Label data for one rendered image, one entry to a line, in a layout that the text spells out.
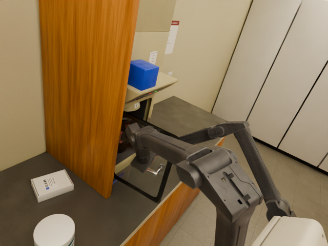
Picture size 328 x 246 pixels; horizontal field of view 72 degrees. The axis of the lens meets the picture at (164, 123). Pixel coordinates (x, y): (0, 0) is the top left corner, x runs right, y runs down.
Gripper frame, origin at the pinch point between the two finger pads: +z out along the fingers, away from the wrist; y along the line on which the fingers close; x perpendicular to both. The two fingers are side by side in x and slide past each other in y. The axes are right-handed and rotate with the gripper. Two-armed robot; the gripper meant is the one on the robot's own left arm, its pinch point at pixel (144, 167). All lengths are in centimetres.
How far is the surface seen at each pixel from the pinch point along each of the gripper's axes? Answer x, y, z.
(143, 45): -22, -35, -33
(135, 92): -13.1, -15.5, -26.1
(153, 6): -22, -43, -46
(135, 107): -22.1, -24.7, -2.0
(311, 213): 146, -123, 187
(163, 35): -20, -49, -31
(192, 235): 33, -18, 141
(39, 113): -66, 2, 3
